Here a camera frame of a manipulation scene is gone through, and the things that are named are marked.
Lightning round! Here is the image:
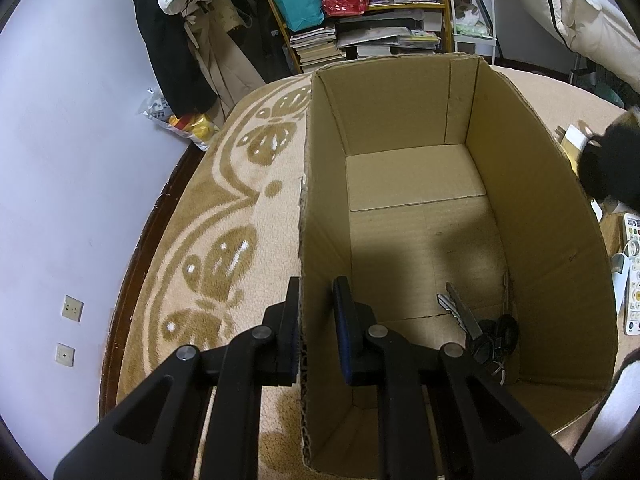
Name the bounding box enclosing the cream puffer jacket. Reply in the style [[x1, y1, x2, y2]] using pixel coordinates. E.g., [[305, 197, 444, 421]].
[[510, 0, 640, 106]]

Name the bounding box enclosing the beige coat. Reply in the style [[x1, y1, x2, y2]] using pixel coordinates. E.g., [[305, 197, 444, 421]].
[[182, 0, 267, 121]]

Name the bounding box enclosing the bunch of keys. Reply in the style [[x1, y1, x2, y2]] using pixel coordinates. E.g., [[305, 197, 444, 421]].
[[436, 281, 521, 386]]

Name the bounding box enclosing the pile of folders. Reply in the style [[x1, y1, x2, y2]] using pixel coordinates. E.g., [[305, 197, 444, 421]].
[[337, 10, 443, 58]]

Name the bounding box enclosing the plastic snack bag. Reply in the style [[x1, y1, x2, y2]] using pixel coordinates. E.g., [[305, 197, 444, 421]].
[[140, 87, 221, 152]]

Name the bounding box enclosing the cardboard box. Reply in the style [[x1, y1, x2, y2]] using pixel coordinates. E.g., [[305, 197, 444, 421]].
[[298, 52, 617, 476]]

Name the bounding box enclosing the wooden shelf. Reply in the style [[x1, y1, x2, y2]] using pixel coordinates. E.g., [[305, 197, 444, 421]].
[[252, 0, 448, 73]]

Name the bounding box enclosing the white remote control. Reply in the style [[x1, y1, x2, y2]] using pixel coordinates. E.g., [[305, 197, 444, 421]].
[[621, 212, 640, 336]]

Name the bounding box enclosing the dark wooden bed frame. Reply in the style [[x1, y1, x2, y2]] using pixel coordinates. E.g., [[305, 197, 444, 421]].
[[97, 145, 206, 423]]

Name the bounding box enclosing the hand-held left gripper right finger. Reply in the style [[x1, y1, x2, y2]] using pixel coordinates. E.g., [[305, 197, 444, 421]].
[[332, 276, 583, 480]]

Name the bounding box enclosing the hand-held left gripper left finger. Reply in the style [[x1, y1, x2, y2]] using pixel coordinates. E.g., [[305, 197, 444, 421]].
[[52, 276, 303, 480]]

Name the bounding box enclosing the stack of books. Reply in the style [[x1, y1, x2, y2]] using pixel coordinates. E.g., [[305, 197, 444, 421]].
[[290, 25, 347, 73]]

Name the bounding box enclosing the butterfly printed blanket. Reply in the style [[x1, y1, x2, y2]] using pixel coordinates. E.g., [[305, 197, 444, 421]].
[[116, 65, 640, 480]]

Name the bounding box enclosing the white trolley cart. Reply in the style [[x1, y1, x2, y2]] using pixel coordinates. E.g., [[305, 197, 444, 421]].
[[446, 0, 498, 63]]

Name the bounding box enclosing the black coat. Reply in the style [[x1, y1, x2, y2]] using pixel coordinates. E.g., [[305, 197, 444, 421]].
[[117, 0, 218, 113]]

